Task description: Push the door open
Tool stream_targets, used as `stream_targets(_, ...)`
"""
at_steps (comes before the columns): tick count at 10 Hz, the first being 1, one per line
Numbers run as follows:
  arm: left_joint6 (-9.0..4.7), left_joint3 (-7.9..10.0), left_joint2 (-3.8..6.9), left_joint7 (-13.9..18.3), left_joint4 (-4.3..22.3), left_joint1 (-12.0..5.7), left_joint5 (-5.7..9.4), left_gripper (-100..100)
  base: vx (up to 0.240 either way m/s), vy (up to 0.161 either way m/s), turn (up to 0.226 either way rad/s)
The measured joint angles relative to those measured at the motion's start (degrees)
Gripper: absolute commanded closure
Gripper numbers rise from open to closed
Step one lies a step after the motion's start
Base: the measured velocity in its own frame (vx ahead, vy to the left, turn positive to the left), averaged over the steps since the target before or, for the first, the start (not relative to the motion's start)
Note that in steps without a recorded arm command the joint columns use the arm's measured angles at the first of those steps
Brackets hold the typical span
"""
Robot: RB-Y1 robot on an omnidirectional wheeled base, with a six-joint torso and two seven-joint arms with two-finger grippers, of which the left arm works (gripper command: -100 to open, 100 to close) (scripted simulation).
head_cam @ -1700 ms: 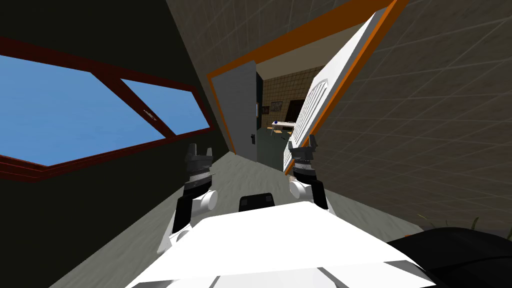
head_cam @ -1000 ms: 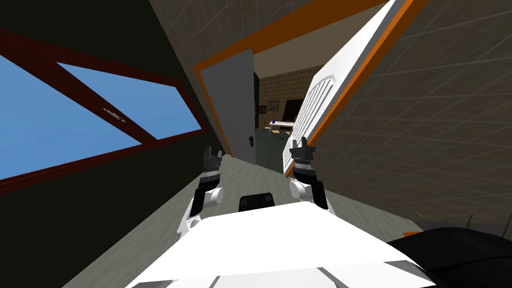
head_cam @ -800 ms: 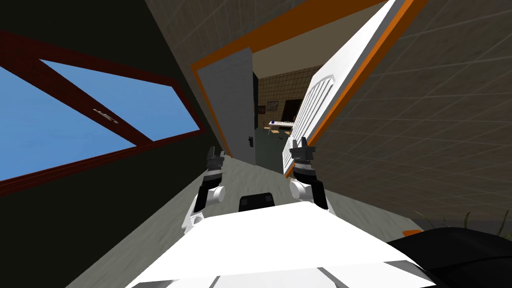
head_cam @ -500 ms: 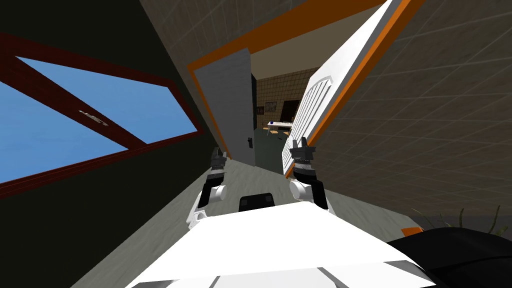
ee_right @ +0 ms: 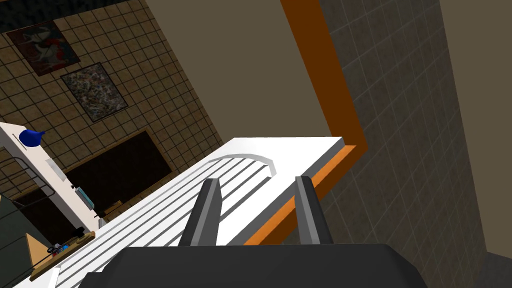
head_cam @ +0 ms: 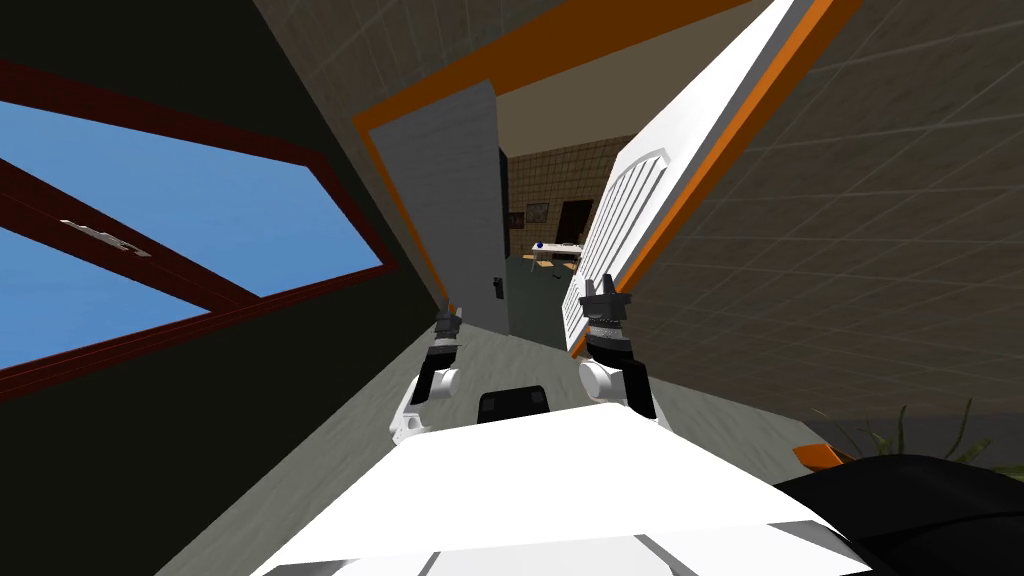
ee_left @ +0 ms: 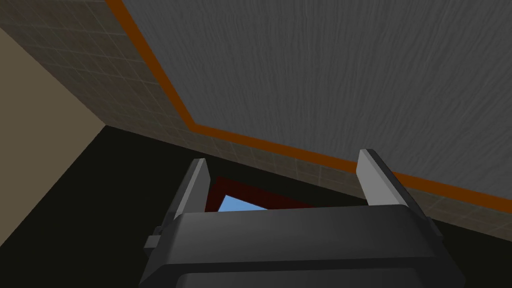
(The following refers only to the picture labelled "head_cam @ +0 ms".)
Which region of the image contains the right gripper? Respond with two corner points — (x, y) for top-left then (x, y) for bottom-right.
(578, 273), (634, 323)

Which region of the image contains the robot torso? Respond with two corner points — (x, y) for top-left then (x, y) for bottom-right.
(247, 385), (875, 576)

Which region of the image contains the white table with chairs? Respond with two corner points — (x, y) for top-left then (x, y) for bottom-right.
(521, 239), (585, 280)

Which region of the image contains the dark red framed window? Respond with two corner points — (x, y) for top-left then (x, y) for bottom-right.
(0, 59), (401, 401)

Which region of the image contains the white panelled door leaf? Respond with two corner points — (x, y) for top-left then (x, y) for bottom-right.
(559, 0), (822, 358)

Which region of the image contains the grey door leaf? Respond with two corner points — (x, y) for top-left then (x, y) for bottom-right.
(366, 78), (513, 337)

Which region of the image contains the green plant in orange pot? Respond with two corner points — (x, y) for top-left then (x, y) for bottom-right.
(791, 398), (1024, 483)

